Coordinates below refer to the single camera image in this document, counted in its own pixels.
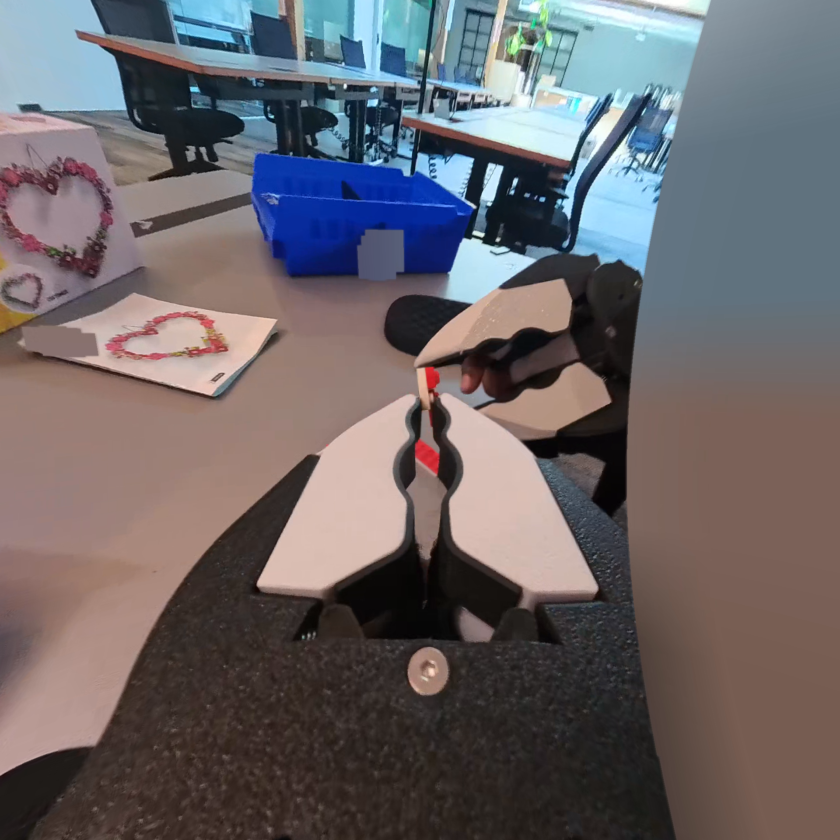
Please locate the blue mesh office chair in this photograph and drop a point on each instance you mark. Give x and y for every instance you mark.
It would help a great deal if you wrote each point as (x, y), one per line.
(649, 131)

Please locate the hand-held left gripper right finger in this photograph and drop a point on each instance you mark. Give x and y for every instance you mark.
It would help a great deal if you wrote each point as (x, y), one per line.
(512, 518)

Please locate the blue plastic bin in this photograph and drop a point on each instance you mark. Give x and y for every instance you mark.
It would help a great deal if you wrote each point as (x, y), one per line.
(367, 229)

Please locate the red toy brick plate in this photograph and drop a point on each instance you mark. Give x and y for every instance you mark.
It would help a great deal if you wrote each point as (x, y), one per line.
(432, 379)

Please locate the red wedge toy plate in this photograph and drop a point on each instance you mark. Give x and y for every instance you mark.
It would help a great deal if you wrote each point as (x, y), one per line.
(428, 456)

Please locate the small white toy brick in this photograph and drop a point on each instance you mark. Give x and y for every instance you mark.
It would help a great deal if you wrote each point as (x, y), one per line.
(424, 392)

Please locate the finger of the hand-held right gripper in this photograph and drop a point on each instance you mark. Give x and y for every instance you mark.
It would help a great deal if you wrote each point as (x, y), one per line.
(558, 403)
(518, 312)

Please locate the grey desk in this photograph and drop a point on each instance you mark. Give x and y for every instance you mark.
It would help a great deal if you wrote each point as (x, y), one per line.
(164, 459)

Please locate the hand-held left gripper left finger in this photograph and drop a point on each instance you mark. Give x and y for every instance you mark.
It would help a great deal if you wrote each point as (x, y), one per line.
(341, 518)

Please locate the long wooden top desk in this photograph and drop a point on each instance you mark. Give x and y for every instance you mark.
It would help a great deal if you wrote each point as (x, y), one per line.
(262, 65)

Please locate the green potted plant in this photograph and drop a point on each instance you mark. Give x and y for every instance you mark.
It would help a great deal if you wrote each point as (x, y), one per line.
(531, 33)

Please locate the heart wreath instruction booklet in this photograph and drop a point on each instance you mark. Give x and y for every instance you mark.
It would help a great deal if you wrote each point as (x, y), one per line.
(184, 358)

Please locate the black mesh office chair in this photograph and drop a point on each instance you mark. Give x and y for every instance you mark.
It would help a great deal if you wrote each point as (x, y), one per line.
(590, 164)

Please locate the heart wreath print box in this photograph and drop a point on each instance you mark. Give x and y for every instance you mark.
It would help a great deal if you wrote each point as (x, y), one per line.
(59, 197)

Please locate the black pole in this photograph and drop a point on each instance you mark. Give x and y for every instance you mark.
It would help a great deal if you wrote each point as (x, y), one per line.
(426, 65)

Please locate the person's right hand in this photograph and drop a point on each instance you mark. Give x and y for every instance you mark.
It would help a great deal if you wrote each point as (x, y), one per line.
(489, 380)

